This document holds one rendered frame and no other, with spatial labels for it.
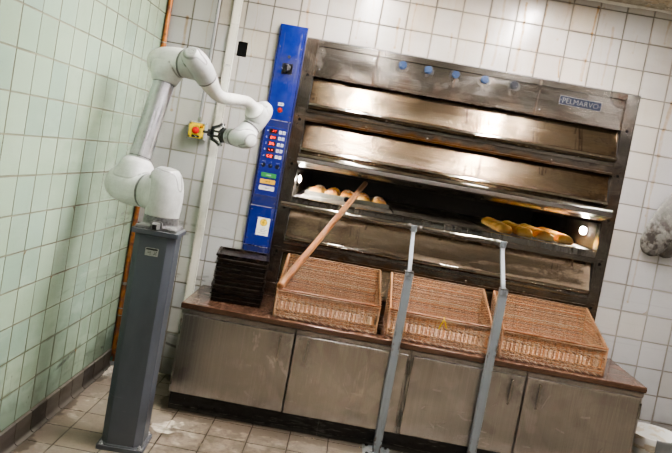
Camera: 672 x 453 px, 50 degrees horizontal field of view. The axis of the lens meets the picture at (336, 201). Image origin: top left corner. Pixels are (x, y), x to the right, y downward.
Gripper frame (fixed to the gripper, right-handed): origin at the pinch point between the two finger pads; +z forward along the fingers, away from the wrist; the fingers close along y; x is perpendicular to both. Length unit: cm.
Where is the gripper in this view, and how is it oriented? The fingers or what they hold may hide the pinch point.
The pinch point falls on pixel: (208, 132)
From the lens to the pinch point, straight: 407.5
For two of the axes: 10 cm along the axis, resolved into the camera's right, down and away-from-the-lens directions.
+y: -1.8, 9.8, 0.6
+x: 7.2, 0.8, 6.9
